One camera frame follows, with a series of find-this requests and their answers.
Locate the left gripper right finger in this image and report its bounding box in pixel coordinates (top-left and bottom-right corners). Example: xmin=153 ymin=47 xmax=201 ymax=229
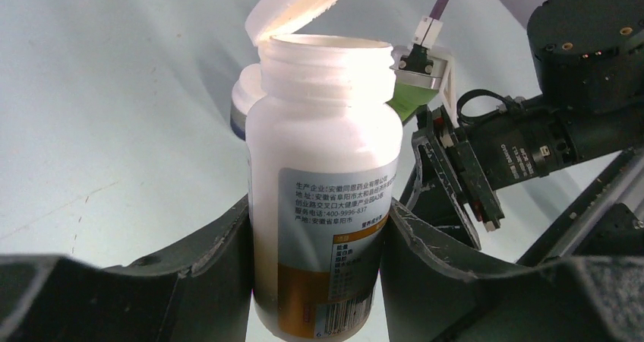
xmin=380 ymin=201 xmax=643 ymax=341

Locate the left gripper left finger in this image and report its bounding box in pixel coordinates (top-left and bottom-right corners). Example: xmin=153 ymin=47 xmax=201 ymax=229
xmin=1 ymin=198 xmax=254 ymax=341

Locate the white bottle orange label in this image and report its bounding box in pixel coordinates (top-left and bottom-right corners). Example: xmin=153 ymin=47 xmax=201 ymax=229
xmin=245 ymin=0 xmax=403 ymax=341

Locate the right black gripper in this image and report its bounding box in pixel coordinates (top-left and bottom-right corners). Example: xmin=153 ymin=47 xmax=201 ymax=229
xmin=409 ymin=107 xmax=505 ymax=249

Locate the green pill bottle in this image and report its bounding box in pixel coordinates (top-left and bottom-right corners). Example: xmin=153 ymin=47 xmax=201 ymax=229
xmin=387 ymin=80 xmax=438 ymax=126

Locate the white pill bottle blue label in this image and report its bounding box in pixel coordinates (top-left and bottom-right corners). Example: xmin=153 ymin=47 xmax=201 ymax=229
xmin=229 ymin=63 xmax=266 ymax=141

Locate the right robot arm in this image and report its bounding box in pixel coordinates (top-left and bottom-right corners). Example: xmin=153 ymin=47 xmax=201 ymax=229
xmin=402 ymin=0 xmax=643 ymax=249

